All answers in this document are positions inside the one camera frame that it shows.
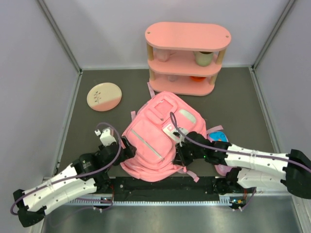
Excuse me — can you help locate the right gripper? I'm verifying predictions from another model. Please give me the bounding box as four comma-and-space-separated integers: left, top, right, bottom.
173, 141, 206, 167

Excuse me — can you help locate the pink student backpack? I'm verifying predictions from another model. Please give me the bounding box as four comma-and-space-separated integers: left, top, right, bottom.
120, 82, 224, 183

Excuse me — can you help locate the purple pencil case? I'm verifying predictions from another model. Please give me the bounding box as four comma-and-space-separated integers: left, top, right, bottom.
207, 131, 232, 176

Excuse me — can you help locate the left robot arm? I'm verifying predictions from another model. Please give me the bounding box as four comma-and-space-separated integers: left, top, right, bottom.
13, 136, 137, 228

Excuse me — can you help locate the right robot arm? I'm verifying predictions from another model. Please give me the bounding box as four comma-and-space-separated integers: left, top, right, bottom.
173, 132, 311, 199

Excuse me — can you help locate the pink and cream plate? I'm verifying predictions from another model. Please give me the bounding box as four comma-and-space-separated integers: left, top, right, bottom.
86, 83, 122, 112

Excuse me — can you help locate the orange bowl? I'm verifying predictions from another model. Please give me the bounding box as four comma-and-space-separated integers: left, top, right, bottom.
190, 76, 206, 82

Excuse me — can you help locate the pink three-tier shelf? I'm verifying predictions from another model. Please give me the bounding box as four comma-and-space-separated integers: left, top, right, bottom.
145, 22, 231, 96

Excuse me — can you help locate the pink mug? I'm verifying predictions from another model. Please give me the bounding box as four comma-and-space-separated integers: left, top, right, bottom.
155, 49, 176, 62

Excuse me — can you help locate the green cup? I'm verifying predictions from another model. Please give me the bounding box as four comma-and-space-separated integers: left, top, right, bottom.
193, 51, 214, 67

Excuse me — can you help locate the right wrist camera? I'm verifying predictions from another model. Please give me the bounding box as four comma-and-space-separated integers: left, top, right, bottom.
173, 131, 185, 147

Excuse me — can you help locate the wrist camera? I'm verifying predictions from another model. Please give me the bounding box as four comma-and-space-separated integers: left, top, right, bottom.
173, 131, 185, 147
94, 127, 117, 147

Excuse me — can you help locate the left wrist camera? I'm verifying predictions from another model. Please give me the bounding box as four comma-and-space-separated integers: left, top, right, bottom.
94, 127, 117, 147

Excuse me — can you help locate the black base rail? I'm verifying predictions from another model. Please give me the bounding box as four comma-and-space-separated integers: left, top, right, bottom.
94, 176, 254, 202

